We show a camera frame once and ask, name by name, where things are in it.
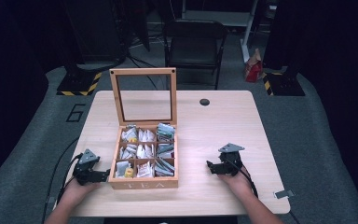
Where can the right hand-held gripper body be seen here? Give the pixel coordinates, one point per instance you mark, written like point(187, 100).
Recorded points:
point(231, 161)

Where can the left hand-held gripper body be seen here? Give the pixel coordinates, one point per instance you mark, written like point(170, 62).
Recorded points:
point(87, 169)

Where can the wooden tea box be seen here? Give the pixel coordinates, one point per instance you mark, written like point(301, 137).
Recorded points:
point(146, 124)

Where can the person's right hand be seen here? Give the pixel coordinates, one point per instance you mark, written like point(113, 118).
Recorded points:
point(236, 183)

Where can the person's left hand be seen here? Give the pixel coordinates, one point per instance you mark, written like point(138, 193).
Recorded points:
point(79, 191)

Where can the group of white tea packets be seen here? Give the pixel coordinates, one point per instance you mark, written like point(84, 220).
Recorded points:
point(136, 152)

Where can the group of grey tea packets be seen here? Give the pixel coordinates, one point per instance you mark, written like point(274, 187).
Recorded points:
point(165, 149)

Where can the black table grommet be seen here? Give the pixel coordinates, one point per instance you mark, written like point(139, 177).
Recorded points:
point(204, 102)

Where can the striped black stand base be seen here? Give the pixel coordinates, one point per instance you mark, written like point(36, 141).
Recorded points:
point(79, 82)
point(282, 84)

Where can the red paper bag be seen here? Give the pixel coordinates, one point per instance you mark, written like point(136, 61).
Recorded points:
point(254, 68)

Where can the black folding chair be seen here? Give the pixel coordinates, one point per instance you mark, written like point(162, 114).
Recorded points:
point(194, 46)

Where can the white desk leg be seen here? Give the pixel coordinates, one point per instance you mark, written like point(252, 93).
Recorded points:
point(248, 37)

